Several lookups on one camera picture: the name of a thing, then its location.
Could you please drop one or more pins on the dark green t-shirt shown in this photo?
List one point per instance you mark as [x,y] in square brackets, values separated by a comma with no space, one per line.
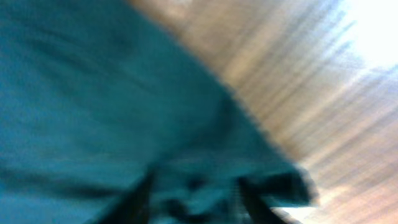
[94,96]

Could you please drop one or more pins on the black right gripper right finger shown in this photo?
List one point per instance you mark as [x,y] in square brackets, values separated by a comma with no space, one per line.
[258,211]

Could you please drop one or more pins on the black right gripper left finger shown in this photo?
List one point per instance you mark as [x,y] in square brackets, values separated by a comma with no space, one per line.
[133,208]

